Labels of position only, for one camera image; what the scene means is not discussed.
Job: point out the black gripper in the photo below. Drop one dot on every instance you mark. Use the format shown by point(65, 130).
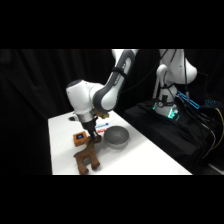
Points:
point(89, 128)

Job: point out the brown plush deer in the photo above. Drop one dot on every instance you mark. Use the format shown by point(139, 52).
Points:
point(87, 156)

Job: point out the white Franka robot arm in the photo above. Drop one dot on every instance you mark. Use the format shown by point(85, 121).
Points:
point(106, 93)

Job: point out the grey bowl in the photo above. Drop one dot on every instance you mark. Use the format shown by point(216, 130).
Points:
point(116, 137)

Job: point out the red marker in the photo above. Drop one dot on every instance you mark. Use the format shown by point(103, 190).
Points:
point(100, 131)

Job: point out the blue marker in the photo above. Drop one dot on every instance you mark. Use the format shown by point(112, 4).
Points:
point(102, 125)

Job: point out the orange box with blue print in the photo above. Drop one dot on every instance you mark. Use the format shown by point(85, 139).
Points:
point(79, 139)

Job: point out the black cloth-covered stand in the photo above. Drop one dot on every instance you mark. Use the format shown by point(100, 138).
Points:
point(160, 130)

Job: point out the black curtain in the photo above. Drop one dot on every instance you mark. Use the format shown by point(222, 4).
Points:
point(33, 83)

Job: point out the blue lit device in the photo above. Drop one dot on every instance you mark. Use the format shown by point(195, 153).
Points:
point(189, 100)

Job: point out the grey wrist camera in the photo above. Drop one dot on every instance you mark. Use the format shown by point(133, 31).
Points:
point(72, 117)

